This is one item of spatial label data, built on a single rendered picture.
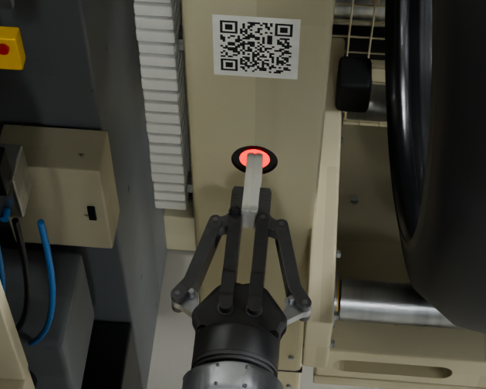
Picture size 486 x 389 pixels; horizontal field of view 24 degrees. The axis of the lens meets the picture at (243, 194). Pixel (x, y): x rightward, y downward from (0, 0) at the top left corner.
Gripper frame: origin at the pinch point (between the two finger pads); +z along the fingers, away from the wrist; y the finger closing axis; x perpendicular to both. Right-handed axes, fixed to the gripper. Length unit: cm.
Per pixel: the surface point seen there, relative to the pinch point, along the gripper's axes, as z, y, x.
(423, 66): 26.4, -18.0, 9.4
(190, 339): 41, 15, 106
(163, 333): 42, 20, 106
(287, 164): 3.7, -3.2, 0.3
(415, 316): -3.9, -17.5, 15.1
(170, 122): 4.6, 8.4, -3.8
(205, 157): 3.7, 4.9, 0.1
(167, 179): 4.7, 9.1, 5.4
